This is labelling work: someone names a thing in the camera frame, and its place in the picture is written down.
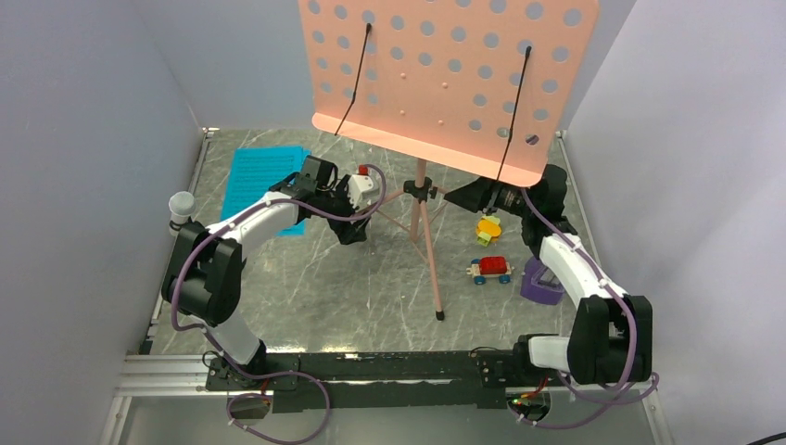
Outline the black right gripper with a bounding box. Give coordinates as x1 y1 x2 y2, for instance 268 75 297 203
444 165 538 219

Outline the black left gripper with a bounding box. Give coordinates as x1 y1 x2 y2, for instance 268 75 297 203
317 176 372 246

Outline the pink music stand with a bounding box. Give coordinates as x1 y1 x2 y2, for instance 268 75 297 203
297 0 601 323

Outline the blue sheet music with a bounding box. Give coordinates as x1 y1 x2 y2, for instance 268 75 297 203
220 146 311 221

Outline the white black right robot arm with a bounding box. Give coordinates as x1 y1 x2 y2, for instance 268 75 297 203
446 164 653 389

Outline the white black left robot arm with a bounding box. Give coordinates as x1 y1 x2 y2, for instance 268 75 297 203
161 156 387 389

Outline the orange yellow toy block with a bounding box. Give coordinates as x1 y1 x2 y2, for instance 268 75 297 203
475 215 502 247

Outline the red wooden toy car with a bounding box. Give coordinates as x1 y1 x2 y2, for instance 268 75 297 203
466 256 513 286

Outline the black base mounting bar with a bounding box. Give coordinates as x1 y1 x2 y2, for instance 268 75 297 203
205 350 572 415

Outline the grey microphone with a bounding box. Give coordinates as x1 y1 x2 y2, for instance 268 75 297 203
168 191 197 236

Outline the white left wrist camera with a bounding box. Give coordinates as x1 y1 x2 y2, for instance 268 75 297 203
346 164 381 210

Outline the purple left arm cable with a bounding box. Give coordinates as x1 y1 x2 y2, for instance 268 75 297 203
169 164 388 445

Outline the aluminium frame rail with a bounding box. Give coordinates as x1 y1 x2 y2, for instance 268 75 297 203
101 354 673 444

